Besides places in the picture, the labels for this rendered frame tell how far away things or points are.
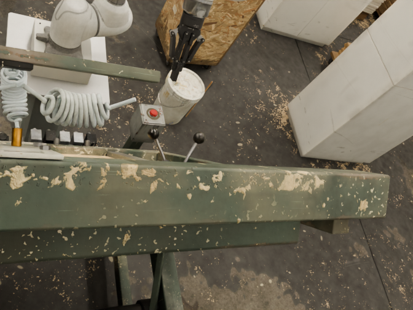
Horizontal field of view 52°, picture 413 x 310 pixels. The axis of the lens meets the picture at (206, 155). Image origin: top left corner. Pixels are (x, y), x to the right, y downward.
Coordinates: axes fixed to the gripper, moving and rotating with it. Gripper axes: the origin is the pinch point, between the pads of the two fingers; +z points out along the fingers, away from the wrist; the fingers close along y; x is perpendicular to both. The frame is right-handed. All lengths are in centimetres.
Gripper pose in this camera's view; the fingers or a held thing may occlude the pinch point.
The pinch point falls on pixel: (176, 71)
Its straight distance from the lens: 150.7
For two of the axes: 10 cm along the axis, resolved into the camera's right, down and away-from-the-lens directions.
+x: -3.8, -5.7, 7.3
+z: -3.3, 8.2, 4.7
